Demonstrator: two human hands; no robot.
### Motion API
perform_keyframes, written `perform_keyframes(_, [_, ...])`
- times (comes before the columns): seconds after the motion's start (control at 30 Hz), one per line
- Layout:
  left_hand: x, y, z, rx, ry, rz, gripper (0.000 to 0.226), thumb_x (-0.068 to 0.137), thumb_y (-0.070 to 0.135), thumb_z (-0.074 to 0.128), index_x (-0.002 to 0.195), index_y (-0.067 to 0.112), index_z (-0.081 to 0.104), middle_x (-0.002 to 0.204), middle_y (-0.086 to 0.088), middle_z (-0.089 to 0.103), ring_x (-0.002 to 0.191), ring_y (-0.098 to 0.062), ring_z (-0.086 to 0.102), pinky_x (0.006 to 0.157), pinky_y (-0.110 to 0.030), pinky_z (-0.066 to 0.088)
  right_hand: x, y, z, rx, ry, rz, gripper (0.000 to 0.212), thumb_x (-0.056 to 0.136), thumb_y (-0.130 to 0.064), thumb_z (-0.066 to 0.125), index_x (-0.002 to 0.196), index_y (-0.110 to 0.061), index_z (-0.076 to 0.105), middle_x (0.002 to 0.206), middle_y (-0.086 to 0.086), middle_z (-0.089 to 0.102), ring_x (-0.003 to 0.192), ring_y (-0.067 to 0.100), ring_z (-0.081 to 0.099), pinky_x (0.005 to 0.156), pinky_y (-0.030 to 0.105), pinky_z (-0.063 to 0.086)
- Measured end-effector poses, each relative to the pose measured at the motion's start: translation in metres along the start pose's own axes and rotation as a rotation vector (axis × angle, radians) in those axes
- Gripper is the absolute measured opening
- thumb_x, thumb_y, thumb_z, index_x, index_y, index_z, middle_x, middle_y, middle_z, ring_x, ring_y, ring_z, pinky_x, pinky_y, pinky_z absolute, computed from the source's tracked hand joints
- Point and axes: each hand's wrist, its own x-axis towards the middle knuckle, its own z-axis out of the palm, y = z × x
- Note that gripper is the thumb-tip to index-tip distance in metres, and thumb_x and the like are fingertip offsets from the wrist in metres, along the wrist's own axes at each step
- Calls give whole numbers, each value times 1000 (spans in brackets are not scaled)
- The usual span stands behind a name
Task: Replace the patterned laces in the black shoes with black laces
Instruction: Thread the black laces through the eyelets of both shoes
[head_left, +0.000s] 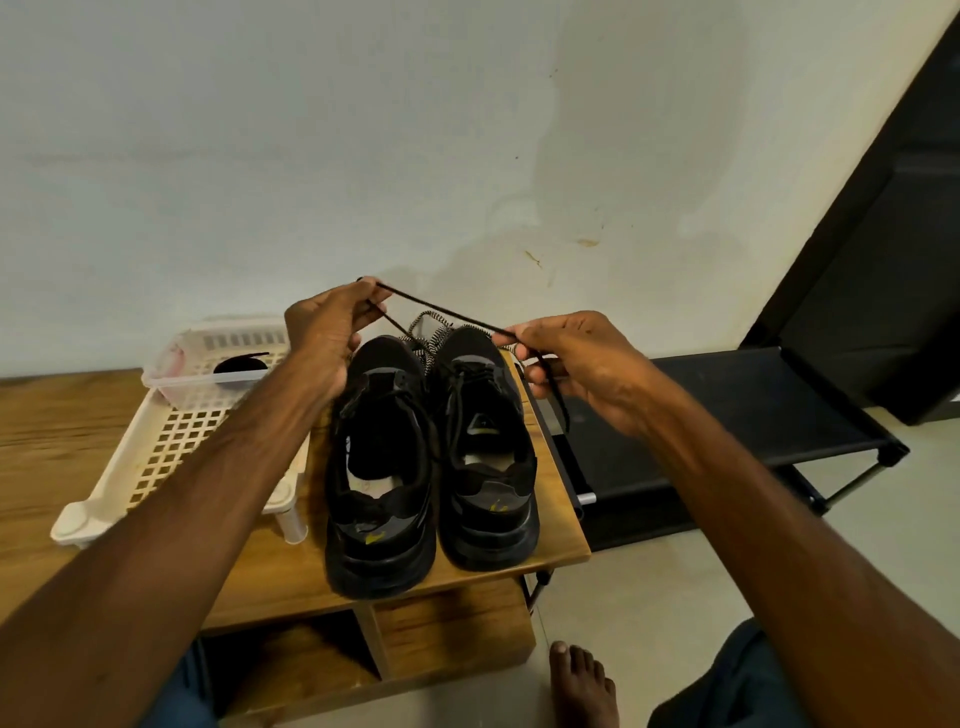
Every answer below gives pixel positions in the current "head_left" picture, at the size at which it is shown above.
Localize person's right hand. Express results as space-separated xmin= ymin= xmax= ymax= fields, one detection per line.
xmin=493 ymin=310 xmax=677 ymax=441

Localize person's left hand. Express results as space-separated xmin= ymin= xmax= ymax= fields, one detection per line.
xmin=285 ymin=276 xmax=392 ymax=404

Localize single black shoelace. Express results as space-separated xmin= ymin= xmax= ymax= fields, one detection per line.
xmin=357 ymin=279 xmax=575 ymax=437

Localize black shoe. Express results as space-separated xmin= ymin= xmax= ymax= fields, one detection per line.
xmin=426 ymin=325 xmax=543 ymax=573
xmin=324 ymin=334 xmax=440 ymax=602

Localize person's right forearm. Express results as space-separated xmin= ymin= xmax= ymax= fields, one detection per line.
xmin=637 ymin=393 xmax=960 ymax=728

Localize person's left forearm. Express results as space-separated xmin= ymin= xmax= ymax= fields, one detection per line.
xmin=0 ymin=367 xmax=339 ymax=728

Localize person's blue shorts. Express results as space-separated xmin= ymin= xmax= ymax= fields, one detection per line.
xmin=142 ymin=618 xmax=819 ymax=728

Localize black shoe rack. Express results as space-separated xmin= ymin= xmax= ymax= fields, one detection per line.
xmin=517 ymin=346 xmax=911 ymax=551

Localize small white plastic basket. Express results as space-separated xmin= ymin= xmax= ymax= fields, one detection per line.
xmin=142 ymin=319 xmax=294 ymax=411

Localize large white plastic tray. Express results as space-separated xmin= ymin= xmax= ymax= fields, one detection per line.
xmin=49 ymin=316 xmax=312 ymax=549

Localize dark door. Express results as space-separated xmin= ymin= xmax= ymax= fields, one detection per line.
xmin=742 ymin=15 xmax=960 ymax=425

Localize low wooden table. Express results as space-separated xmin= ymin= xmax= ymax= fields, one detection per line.
xmin=0 ymin=364 xmax=593 ymax=728

